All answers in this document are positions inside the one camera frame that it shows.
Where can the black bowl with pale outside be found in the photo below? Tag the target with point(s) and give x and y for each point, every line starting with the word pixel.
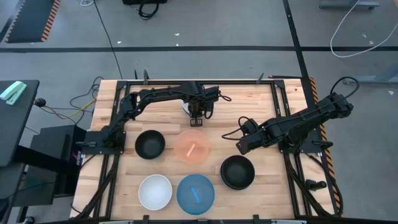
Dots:
pixel 237 172

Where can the black box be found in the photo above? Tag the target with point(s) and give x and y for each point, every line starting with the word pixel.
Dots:
pixel 143 2

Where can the black side desk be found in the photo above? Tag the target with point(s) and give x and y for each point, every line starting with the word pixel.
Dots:
pixel 15 130

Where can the black round plug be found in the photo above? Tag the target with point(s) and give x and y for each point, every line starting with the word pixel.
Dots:
pixel 39 102

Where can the black mat with orange stripes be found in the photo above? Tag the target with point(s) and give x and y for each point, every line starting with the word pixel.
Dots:
pixel 29 18

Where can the grey desk foot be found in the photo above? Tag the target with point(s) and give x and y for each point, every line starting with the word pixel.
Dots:
pixel 348 4

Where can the black clamp knob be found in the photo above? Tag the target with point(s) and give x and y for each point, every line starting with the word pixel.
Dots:
pixel 315 185

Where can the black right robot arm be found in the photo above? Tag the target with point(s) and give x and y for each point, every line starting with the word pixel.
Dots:
pixel 311 119

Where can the translucent blue bowl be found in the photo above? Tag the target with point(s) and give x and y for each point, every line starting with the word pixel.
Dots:
pixel 186 199

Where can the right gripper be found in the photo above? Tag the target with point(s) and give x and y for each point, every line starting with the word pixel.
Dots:
pixel 258 135

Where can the black equipment cabinet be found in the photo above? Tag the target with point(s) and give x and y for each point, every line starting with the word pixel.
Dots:
pixel 56 155

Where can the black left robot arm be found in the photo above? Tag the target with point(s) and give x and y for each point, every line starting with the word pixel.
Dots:
pixel 161 93

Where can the black aluminium table frame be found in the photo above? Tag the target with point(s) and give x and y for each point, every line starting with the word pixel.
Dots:
pixel 233 82

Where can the blue-grey desk foot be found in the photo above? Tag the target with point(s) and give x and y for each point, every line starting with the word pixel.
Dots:
pixel 373 79

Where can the orange and black hazard strip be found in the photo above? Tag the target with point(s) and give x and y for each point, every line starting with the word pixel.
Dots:
pixel 312 87

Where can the white bowl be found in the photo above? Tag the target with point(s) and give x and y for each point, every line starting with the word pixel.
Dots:
pixel 185 108
pixel 155 192

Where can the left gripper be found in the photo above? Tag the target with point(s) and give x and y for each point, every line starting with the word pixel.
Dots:
pixel 205 104

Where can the small black bowl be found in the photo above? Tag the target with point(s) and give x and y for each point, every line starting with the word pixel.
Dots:
pixel 150 144

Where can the mint green stapler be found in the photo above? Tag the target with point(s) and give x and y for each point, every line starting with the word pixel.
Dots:
pixel 12 91

